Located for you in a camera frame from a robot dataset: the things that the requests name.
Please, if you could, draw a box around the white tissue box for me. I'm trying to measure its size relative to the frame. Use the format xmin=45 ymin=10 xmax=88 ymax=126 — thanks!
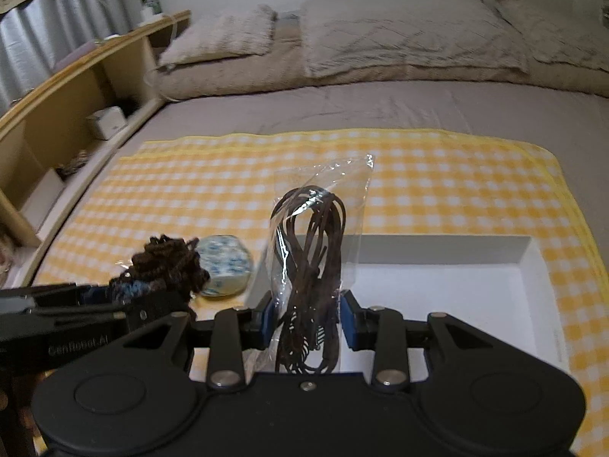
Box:
xmin=87 ymin=106 xmax=127 ymax=141

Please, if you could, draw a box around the dark brown crochet item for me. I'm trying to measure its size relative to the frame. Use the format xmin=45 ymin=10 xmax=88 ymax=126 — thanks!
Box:
xmin=107 ymin=234 xmax=210 ymax=315

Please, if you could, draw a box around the small braided item on shelf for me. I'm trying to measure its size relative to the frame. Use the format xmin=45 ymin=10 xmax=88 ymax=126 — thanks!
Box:
xmin=55 ymin=150 xmax=90 ymax=181

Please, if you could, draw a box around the dark brown cord bag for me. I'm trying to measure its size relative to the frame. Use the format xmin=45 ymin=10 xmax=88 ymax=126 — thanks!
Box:
xmin=265 ymin=154 xmax=375 ymax=376

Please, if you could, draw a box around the white flat box on shelf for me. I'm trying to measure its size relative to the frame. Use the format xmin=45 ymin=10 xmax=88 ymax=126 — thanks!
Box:
xmin=19 ymin=169 xmax=65 ymax=231

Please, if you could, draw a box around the yellow checkered cloth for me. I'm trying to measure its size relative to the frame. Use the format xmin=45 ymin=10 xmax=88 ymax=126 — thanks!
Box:
xmin=35 ymin=129 xmax=608 ymax=456

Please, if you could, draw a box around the wooden bedside shelf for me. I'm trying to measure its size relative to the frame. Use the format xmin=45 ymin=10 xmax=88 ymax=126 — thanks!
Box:
xmin=1 ymin=10 xmax=191 ymax=287

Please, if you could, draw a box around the fluffy cream pillow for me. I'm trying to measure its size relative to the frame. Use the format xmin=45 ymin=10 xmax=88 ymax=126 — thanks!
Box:
xmin=158 ymin=4 xmax=277 ymax=66

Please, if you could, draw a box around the white cardboard box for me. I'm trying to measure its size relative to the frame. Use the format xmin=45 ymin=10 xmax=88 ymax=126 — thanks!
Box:
xmin=241 ymin=233 xmax=570 ymax=384

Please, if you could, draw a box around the silver grey curtain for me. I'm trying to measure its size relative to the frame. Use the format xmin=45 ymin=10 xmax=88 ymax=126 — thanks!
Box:
xmin=1 ymin=0 xmax=132 ymax=112

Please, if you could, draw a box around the grey bed sheet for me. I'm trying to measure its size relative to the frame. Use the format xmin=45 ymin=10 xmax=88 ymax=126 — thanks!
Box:
xmin=113 ymin=80 xmax=609 ymax=229

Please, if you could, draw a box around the blue floral fabric pouch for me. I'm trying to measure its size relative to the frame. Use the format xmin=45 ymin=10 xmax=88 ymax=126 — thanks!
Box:
xmin=196 ymin=235 xmax=253 ymax=298

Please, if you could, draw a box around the beige quilted duvet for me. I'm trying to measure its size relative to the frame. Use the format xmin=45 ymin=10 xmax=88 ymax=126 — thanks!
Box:
xmin=154 ymin=0 xmax=608 ymax=101

